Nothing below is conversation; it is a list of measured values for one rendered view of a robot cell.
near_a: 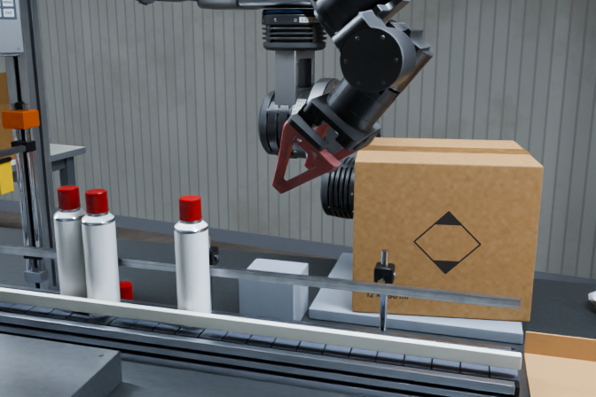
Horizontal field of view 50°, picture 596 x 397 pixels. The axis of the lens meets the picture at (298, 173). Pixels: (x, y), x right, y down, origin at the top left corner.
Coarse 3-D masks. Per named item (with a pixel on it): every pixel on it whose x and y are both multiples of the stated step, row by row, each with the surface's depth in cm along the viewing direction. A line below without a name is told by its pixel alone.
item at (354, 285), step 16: (48, 256) 109; (224, 272) 100; (240, 272) 100; (256, 272) 99; (272, 272) 99; (336, 288) 96; (352, 288) 95; (368, 288) 94; (384, 288) 94; (400, 288) 93; (416, 288) 93; (432, 288) 93; (480, 304) 90; (496, 304) 90; (512, 304) 89
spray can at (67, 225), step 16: (64, 192) 100; (64, 208) 101; (80, 208) 103; (64, 224) 100; (80, 224) 101; (64, 240) 101; (80, 240) 102; (64, 256) 102; (80, 256) 102; (64, 272) 102; (80, 272) 103; (64, 288) 103; (80, 288) 103
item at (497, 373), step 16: (16, 288) 113; (0, 304) 107; (16, 304) 107; (144, 304) 107; (80, 320) 101; (96, 320) 101; (112, 320) 101; (128, 320) 101; (272, 320) 101; (192, 336) 96; (208, 336) 96; (224, 336) 96; (240, 336) 96; (256, 336) 96; (400, 336) 96; (304, 352) 91; (320, 352) 91; (336, 352) 91; (352, 352) 91; (368, 352) 91; (384, 352) 91; (416, 368) 87; (432, 368) 87; (448, 368) 87; (464, 368) 87; (480, 368) 87; (496, 368) 87
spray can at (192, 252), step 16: (192, 208) 94; (176, 224) 96; (192, 224) 95; (176, 240) 95; (192, 240) 94; (176, 256) 96; (192, 256) 95; (208, 256) 98; (176, 272) 97; (192, 272) 96; (208, 272) 98; (176, 288) 98; (192, 288) 96; (208, 288) 98; (192, 304) 97; (208, 304) 99
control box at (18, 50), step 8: (16, 0) 110; (16, 8) 110; (0, 24) 109; (8, 24) 109; (16, 24) 110; (0, 32) 109; (8, 32) 110; (16, 32) 110; (0, 40) 109; (8, 40) 110; (16, 40) 111; (0, 48) 109; (8, 48) 110; (16, 48) 111; (0, 56) 110; (8, 56) 111; (16, 56) 112
